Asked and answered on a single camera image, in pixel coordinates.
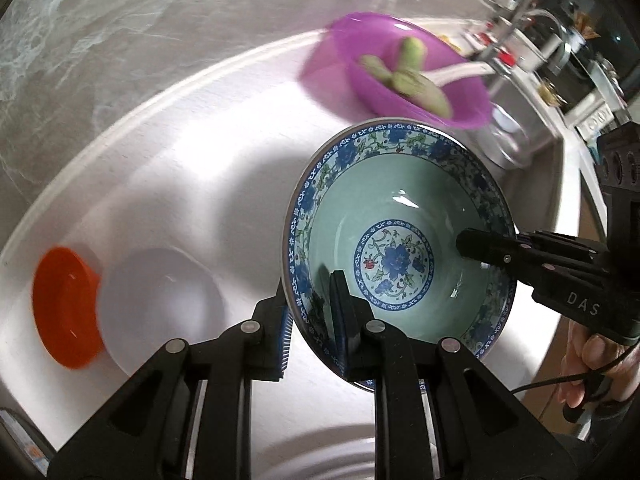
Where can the red sink accessory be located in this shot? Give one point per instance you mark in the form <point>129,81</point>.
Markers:
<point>506,56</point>

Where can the person's right hand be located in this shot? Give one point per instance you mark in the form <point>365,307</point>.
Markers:
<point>595,355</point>

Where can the large white plate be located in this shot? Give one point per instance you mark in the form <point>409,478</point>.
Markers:
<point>310,437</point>

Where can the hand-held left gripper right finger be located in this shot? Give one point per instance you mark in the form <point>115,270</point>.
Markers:
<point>342,330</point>

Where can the metal pot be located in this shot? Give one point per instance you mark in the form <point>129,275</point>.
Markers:
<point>525,50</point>

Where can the white bowl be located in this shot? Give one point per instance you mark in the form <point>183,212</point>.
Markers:
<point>330,470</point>
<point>160,300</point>

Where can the chrome faucet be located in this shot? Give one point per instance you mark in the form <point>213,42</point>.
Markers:
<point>502,40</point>

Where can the stainless steel sink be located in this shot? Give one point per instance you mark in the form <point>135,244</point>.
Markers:
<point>530,100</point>

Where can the green vegetable piece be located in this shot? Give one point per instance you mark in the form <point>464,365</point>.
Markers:
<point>412,52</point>
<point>425,95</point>

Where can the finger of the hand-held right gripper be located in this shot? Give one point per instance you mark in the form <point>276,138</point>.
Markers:
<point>485,247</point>
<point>570,255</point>

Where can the purple plastic bowl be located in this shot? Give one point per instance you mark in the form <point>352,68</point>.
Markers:
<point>350,45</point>

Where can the small glass jar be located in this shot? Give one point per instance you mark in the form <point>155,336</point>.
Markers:
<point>547,91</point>

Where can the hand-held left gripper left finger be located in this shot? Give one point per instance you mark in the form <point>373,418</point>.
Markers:
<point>280,350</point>

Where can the white plastic spoon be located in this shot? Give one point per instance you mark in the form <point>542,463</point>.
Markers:
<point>460,71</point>

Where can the clear glass bowl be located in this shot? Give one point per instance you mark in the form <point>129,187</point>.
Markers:
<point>510,145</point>

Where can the blue floral ceramic bowl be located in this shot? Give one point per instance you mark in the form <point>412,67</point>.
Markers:
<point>400,210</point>

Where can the orange plastic bowl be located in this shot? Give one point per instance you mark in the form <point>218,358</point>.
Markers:
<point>60,305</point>

